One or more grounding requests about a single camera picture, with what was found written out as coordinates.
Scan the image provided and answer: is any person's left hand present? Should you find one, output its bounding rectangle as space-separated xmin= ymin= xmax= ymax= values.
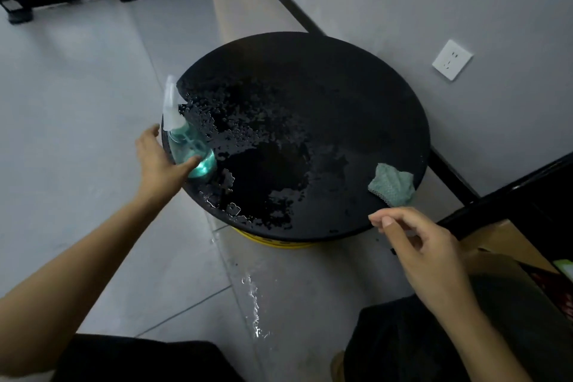
xmin=135 ymin=123 xmax=202 ymax=206

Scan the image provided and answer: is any green cleaning cloth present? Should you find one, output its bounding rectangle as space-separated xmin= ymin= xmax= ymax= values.
xmin=368 ymin=163 xmax=416 ymax=208

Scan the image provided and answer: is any brown cardboard box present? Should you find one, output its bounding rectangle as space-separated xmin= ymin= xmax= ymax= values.
xmin=461 ymin=219 xmax=573 ymax=320

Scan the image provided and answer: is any person's white sleeve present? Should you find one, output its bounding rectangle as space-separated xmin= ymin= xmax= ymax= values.
xmin=0 ymin=370 xmax=54 ymax=382

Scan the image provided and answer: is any black metal rack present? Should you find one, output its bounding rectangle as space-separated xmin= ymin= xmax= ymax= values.
xmin=392 ymin=152 xmax=573 ymax=261

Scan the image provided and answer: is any person's left forearm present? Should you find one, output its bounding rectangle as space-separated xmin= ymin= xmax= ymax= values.
xmin=0 ymin=196 xmax=162 ymax=378

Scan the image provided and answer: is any round black table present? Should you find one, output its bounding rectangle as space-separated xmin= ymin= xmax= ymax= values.
xmin=161 ymin=31 xmax=432 ymax=244

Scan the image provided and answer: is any person's light shoe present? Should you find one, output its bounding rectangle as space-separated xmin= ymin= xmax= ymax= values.
xmin=330 ymin=350 xmax=346 ymax=382

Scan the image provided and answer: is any white wall socket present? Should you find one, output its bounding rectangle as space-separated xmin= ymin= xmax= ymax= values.
xmin=431 ymin=39 xmax=475 ymax=82

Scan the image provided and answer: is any green spray bottle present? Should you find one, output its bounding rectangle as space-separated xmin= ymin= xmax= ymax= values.
xmin=162 ymin=75 xmax=218 ymax=180

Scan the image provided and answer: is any person's right hand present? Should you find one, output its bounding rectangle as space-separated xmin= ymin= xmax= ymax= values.
xmin=368 ymin=207 xmax=478 ymax=318

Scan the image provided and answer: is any yellow barrel base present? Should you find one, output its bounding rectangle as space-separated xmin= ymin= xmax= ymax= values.
xmin=230 ymin=226 xmax=319 ymax=250

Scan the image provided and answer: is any green white label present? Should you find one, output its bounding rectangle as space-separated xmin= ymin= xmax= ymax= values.
xmin=553 ymin=259 xmax=573 ymax=282

